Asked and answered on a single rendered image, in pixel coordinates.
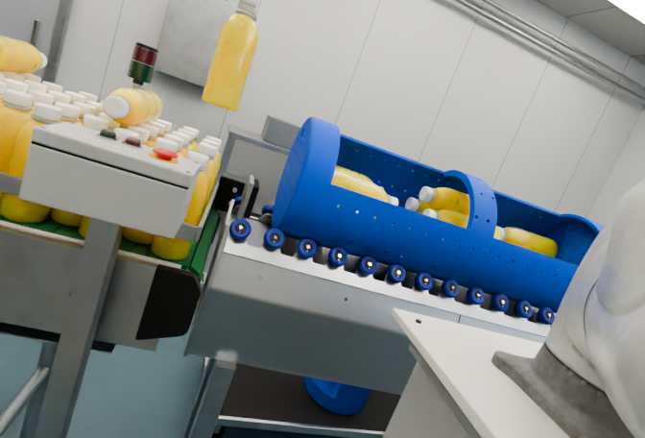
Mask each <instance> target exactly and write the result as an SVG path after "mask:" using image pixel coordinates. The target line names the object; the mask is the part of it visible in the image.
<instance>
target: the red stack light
mask: <svg viewBox="0 0 645 438"><path fill-rule="evenodd" d="M157 56H158V53H155V52H153V51H150V50H147V49H145V48H142V47H139V46H137V45H134V49H133V54H132V57H131V58H132V59H133V60H136V61H140V62H143V63H146V64H148V65H150V66H153V67H155V64H156V61H157Z"/></svg>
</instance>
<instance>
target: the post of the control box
mask: <svg viewBox="0 0 645 438"><path fill-rule="evenodd" d="M124 228H125V227H122V226H118V225H114V224H111V223H108V222H104V221H100V220H96V219H93V218H90V221H89V225H88V229H87V233H86V237H85V240H84V246H83V250H82V254H81V258H80V262H79V266H78V269H77V273H76V277H75V280H74V284H73V288H72V292H71V295H70V299H69V303H68V307H67V310H66V314H65V318H64V322H63V325H62V329H61V333H60V340H59V343H58V347H57V350H56V354H55V358H54V362H53V366H52V370H51V374H50V377H49V380H48V384H47V388H46V392H45V396H44V400H43V404H42V406H41V410H40V414H39V418H38V422H37V426H36V433H35V436H34V438H66V436H67V433H68V429H69V427H70V423H71V419H72V416H73V412H74V408H75V405H76V401H77V398H78V395H79V391H80V388H81V384H82V381H83V377H84V371H85V367H86V364H87V360H88V357H89V354H90V350H91V347H92V343H93V339H94V336H95V332H96V328H97V326H98V322H99V319H100V315H101V311H102V308H103V304H104V301H105V297H106V293H107V291H108V285H109V281H110V277H111V274H112V270H113V266H114V263H115V259H116V257H117V253H118V249H119V246H120V242H121V239H122V235H123V231H124Z"/></svg>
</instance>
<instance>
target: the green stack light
mask: <svg viewBox="0 0 645 438"><path fill-rule="evenodd" d="M154 71H155V68H154V67H153V66H150V65H148V64H146V63H143V62H140V61H135V60H131V63H130V67H129V71H128V75H127V76H128V77H131V78H133V79H136V80H138V81H141V82H144V83H147V84H150V83H151V80H152V77H153V73H154Z"/></svg>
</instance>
